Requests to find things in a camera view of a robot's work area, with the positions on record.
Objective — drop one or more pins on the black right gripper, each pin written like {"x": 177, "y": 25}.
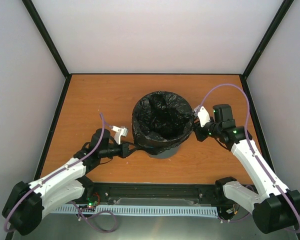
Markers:
{"x": 201, "y": 137}

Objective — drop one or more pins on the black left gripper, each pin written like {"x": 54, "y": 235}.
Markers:
{"x": 125, "y": 151}

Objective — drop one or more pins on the teal plastic trash bin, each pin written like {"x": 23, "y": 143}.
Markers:
{"x": 165, "y": 154}

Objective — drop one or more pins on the black plastic trash bag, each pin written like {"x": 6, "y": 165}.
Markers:
{"x": 161, "y": 121}

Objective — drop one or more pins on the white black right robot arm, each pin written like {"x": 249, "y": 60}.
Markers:
{"x": 239, "y": 142}

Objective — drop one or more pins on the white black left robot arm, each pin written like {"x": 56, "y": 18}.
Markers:
{"x": 20, "y": 216}

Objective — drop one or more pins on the small green-lit circuit board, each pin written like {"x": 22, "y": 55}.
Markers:
{"x": 93, "y": 202}

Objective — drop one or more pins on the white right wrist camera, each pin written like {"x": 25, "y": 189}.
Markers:
{"x": 202, "y": 114}

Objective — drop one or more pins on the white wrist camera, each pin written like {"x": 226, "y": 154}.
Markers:
{"x": 202, "y": 114}
{"x": 119, "y": 133}

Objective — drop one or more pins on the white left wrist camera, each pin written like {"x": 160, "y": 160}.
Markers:
{"x": 119, "y": 133}

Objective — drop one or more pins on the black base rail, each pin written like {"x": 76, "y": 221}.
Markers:
{"x": 152, "y": 192}

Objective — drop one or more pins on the light blue slotted cable duct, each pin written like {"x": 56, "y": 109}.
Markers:
{"x": 155, "y": 211}

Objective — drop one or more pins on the metal base plate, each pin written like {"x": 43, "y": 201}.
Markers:
{"x": 68, "y": 227}

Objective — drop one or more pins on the black left rear frame post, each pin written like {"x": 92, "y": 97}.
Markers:
{"x": 37, "y": 20}

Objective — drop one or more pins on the black frame post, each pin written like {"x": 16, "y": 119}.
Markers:
{"x": 37, "y": 20}
{"x": 275, "y": 23}

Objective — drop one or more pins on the black right rear frame post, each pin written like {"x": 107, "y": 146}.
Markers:
{"x": 275, "y": 23}

